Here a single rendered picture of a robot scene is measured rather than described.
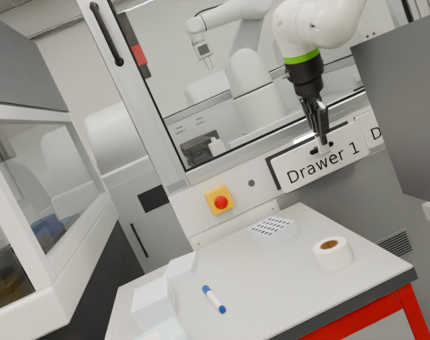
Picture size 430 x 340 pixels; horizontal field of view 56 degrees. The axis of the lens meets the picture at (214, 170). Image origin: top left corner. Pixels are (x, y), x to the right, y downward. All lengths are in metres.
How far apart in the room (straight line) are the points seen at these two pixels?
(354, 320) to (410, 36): 0.51
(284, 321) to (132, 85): 0.79
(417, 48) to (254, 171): 0.64
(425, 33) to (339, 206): 0.73
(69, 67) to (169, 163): 3.38
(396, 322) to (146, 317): 0.50
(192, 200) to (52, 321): 0.50
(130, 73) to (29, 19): 3.51
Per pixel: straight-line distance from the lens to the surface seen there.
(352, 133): 1.29
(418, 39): 0.81
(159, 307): 0.94
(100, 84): 4.45
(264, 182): 1.28
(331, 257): 0.83
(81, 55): 4.52
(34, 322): 1.13
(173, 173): 1.23
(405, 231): 1.50
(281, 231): 1.04
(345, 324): 0.79
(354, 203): 1.40
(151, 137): 1.23
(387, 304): 0.81
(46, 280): 1.10
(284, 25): 1.01
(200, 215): 1.26
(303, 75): 1.05
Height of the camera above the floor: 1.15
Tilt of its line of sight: 9 degrees down
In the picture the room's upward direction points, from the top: 24 degrees counter-clockwise
